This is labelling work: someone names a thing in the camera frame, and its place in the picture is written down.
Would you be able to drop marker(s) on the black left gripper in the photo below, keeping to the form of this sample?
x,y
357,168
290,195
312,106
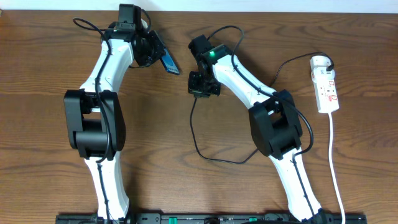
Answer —
x,y
157,45

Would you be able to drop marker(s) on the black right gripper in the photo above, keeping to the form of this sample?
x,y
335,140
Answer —
x,y
203,86

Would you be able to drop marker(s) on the blue Galaxy smartphone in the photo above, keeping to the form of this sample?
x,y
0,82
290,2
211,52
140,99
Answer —
x,y
169,64

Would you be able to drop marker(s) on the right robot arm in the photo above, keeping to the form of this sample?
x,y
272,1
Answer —
x,y
274,120

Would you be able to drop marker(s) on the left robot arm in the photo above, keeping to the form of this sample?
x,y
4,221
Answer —
x,y
95,122

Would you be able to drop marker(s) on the white power strip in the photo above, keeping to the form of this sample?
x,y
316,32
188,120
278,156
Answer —
x,y
325,90

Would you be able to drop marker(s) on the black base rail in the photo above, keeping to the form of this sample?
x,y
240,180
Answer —
x,y
156,218

